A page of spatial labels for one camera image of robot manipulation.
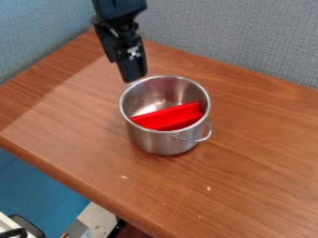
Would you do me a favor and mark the white table leg frame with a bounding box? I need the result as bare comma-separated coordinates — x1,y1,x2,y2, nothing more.
62,203,118,238

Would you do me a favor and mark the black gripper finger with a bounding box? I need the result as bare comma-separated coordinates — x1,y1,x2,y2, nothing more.
114,22,149,83
95,24,118,62

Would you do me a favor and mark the red rectangular block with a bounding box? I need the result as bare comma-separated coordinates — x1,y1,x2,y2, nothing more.
132,101,204,131

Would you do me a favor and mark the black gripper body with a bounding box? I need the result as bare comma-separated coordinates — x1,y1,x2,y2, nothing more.
91,0,149,27

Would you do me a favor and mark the stainless steel pot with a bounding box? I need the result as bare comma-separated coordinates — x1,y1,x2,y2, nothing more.
120,75,213,155

